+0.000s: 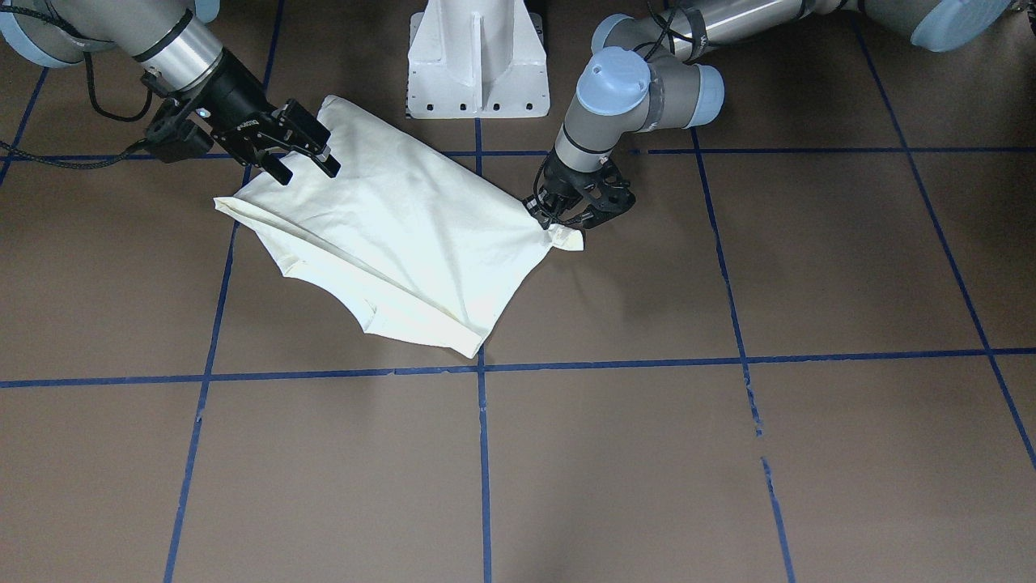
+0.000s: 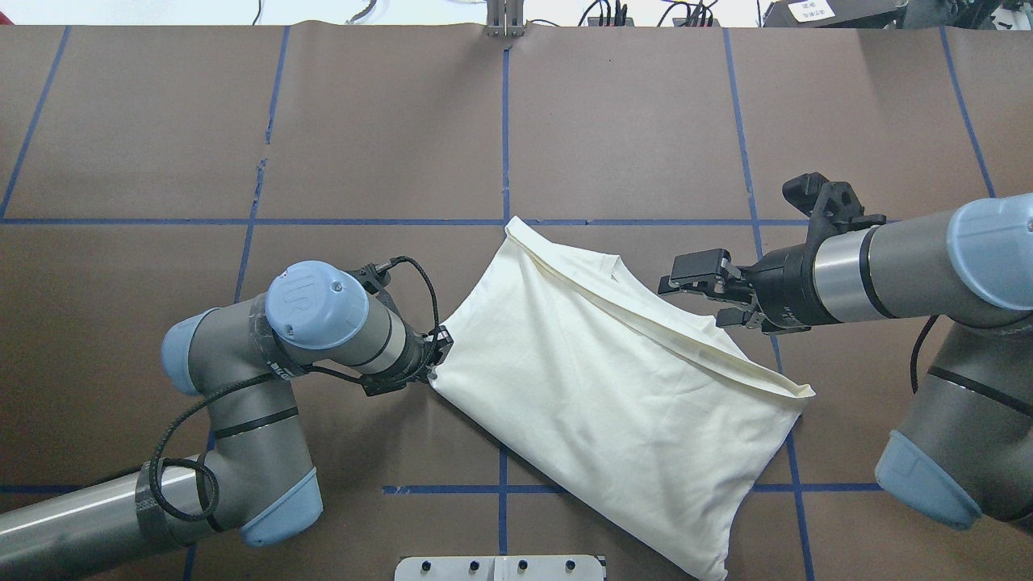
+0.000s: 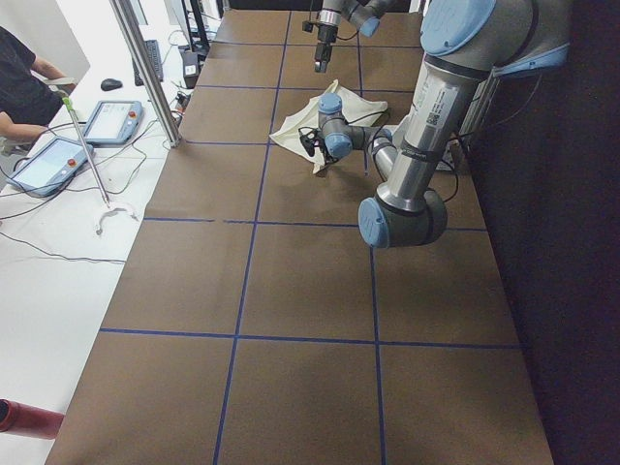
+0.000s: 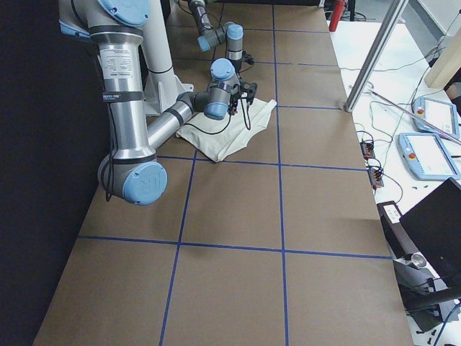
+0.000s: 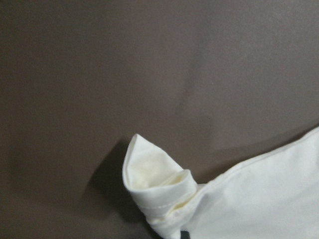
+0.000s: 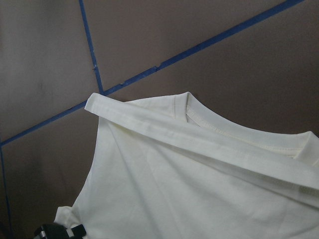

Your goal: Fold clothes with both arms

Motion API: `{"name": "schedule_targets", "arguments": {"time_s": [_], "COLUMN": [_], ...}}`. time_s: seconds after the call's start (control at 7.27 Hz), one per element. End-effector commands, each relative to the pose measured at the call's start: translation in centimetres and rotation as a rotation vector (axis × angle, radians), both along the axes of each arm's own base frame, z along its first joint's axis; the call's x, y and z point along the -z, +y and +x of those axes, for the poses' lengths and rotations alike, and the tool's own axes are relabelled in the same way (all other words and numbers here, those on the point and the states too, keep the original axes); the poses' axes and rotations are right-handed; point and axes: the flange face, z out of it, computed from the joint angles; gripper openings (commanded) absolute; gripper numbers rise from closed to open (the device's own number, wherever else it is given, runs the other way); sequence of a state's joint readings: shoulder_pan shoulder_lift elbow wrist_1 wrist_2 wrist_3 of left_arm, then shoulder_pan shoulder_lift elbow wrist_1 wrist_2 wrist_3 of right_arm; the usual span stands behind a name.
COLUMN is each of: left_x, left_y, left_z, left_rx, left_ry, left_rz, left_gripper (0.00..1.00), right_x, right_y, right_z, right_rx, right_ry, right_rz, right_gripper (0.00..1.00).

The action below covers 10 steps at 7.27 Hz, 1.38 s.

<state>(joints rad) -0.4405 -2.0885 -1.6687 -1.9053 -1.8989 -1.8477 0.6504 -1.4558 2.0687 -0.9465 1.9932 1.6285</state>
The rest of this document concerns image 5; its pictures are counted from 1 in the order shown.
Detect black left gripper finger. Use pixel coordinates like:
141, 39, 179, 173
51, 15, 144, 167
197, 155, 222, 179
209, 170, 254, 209
180, 231, 189, 239

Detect cream long-sleeve cat shirt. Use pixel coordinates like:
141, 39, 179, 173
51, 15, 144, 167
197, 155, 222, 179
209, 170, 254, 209
122, 128, 319, 239

